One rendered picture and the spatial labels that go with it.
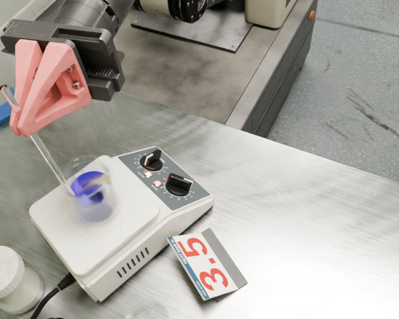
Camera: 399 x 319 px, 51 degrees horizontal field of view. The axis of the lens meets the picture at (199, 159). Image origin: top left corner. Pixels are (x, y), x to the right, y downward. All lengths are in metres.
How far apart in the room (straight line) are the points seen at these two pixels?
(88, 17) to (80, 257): 0.25
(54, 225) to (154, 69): 0.91
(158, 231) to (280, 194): 0.19
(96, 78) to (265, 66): 0.98
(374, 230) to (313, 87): 1.26
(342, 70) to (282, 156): 1.29
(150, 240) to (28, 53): 0.25
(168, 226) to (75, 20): 0.26
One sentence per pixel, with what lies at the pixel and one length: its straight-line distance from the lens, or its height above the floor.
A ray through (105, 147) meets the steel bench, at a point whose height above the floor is 0.75.
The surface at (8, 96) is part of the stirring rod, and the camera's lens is 0.36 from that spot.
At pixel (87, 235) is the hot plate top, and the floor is 0.84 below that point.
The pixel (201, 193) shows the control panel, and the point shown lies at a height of 0.79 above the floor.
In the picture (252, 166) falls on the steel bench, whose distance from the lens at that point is 0.62.
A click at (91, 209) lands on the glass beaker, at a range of 0.47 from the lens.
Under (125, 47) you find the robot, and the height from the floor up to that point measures 0.37.
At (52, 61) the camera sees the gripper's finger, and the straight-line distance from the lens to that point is 0.38.
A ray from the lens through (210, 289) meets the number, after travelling 0.51.
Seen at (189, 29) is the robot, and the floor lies 0.38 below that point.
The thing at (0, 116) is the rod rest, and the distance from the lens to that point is 0.78.
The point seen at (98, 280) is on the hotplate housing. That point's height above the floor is 0.81.
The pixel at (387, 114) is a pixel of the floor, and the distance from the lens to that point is 1.77.
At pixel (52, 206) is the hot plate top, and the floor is 0.84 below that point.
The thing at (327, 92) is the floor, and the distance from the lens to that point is 1.79.
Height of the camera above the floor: 1.27
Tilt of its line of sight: 54 degrees down
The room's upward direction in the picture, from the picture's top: 8 degrees counter-clockwise
